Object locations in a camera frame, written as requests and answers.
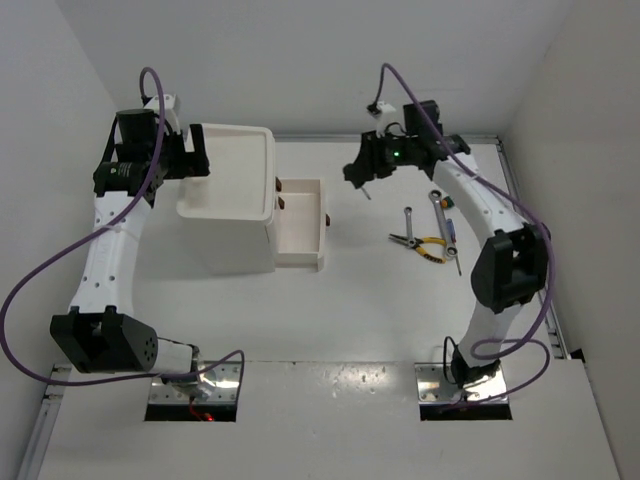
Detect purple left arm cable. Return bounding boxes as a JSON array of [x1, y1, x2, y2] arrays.
[[0, 66, 245, 391]]

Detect short silver wrench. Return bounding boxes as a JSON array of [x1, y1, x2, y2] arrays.
[[404, 206, 417, 249]]

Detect metal base plate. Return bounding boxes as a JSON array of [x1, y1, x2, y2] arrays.
[[415, 362, 511, 407], [148, 361, 243, 407]]

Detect long silver ratchet wrench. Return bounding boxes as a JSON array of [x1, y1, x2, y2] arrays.
[[429, 190, 451, 259]]

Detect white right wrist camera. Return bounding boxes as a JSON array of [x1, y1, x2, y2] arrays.
[[367, 101, 397, 137]]

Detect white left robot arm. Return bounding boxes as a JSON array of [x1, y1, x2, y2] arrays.
[[50, 94, 214, 400]]

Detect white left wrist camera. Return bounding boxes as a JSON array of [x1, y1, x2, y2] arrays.
[[142, 94, 182, 132]]

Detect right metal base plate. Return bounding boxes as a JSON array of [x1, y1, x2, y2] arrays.
[[415, 362, 511, 407]]

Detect yellow handle pliers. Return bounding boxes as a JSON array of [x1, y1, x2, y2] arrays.
[[388, 234, 446, 264]]

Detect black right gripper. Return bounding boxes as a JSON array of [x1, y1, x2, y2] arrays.
[[347, 129, 418, 181]]

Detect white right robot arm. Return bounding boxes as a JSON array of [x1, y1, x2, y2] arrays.
[[343, 100, 554, 388]]

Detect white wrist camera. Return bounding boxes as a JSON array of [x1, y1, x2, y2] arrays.
[[367, 101, 397, 137], [142, 94, 182, 132]]

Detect blue handle screwdriver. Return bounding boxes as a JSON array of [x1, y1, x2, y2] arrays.
[[445, 218, 462, 275]]

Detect white drawer cabinet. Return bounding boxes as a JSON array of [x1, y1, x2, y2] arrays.
[[176, 124, 279, 275]]

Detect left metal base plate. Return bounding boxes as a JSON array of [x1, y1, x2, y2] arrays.
[[148, 361, 243, 407]]

